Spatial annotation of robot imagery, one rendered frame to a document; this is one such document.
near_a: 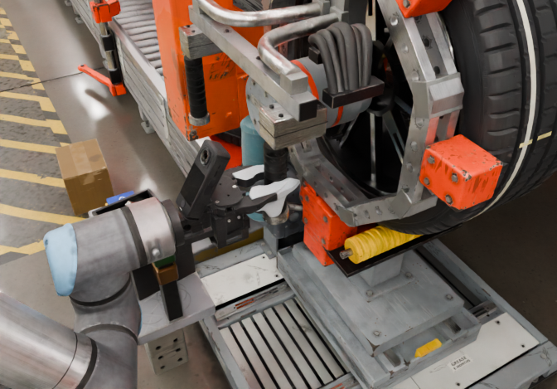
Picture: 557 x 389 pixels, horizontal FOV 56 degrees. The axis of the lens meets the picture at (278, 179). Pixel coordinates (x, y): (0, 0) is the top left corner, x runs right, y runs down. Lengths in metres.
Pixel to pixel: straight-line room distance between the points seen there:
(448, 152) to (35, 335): 0.60
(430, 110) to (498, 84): 0.10
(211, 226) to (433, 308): 0.81
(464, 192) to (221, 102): 0.82
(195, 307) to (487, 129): 0.67
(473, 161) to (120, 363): 0.57
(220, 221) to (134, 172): 1.52
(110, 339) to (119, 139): 1.80
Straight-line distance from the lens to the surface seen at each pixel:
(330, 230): 1.17
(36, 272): 1.96
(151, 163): 2.30
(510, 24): 0.85
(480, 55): 0.83
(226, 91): 1.43
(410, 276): 1.50
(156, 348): 1.54
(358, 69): 0.76
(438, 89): 0.80
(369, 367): 1.42
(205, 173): 0.74
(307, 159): 1.22
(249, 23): 0.92
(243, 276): 1.67
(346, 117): 0.99
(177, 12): 1.30
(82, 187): 2.05
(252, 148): 1.12
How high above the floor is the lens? 1.34
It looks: 38 degrees down
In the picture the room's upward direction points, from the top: straight up
